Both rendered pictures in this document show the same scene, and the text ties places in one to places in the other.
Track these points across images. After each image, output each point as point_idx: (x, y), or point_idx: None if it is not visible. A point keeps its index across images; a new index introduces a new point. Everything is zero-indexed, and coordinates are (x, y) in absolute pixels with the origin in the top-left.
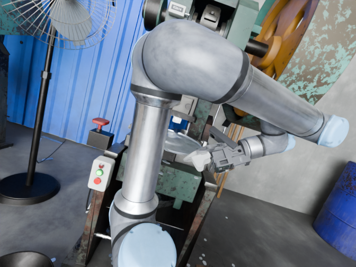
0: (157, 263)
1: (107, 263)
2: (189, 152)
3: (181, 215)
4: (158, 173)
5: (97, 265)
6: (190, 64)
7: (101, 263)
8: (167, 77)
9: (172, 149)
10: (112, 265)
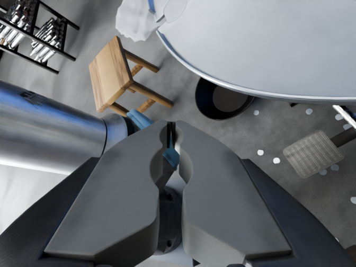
0: None
1: (329, 113)
2: (316, 53)
3: None
4: (25, 165)
5: (315, 107)
6: None
7: (322, 108)
8: None
9: (210, 8)
10: (335, 120)
